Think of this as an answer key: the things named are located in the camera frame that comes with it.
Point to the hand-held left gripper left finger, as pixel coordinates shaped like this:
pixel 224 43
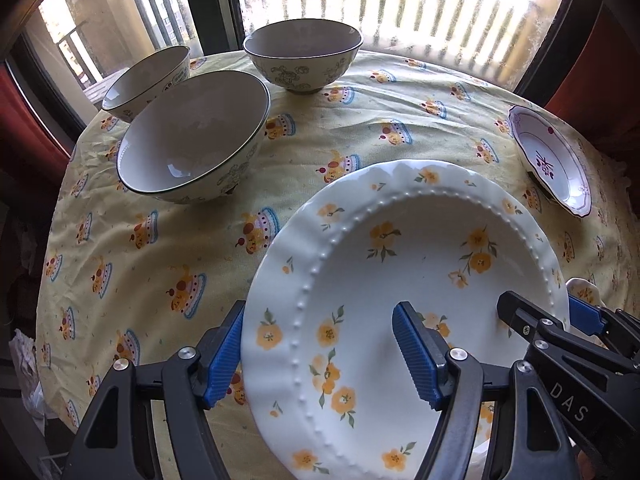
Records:
pixel 225 355

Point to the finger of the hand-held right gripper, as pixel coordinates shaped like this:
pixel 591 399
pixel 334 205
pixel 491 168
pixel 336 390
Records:
pixel 525 312
pixel 587 316

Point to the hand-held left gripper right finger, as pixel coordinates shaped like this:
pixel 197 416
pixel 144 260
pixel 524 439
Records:
pixel 415 350

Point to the small scalloped floral dish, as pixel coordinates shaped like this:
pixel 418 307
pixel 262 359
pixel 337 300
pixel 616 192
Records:
pixel 582 288

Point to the large yellow floral plate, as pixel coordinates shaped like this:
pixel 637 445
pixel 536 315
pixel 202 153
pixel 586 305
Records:
pixel 400 260

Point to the small purple patterned plate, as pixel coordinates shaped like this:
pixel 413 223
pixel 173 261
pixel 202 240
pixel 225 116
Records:
pixel 550 160

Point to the large white patterned bowl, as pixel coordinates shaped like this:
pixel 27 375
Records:
pixel 200 130

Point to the small white patterned bowl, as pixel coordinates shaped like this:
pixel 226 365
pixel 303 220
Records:
pixel 150 72
pixel 300 70

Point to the yellow printed tablecloth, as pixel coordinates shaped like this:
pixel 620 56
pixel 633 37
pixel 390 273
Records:
pixel 175 250

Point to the white lace cloth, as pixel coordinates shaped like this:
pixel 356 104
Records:
pixel 607 160

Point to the white plastic bag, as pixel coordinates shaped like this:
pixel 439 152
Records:
pixel 25 360

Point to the red curtain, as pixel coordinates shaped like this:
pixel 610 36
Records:
pixel 25 125
pixel 600 70

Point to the balcony railing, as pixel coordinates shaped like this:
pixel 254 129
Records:
pixel 425 42

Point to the outdoor air conditioner unit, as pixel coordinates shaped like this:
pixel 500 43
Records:
pixel 102 87

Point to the black window frame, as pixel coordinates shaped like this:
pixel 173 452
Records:
pixel 215 0

